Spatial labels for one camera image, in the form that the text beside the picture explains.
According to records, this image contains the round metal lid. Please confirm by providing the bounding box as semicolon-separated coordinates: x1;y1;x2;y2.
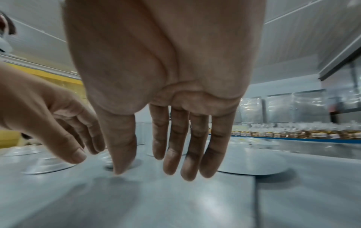
22;156;83;175
2;145;43;157

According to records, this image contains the person's left hand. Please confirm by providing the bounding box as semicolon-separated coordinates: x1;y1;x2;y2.
0;62;106;165

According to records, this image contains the metal machine frame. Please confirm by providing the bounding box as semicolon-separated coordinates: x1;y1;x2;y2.
318;43;361;124

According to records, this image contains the row of clear snack packets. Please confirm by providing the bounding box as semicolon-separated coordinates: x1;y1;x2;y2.
231;121;361;140

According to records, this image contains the stack of clear plastic bags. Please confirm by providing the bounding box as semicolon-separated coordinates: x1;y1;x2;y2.
239;89;329;124

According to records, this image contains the large round metal disc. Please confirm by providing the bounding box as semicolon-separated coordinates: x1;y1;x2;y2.
217;146;289;177

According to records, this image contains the person's right hand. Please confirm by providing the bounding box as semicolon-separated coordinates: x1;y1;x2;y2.
62;0;266;181

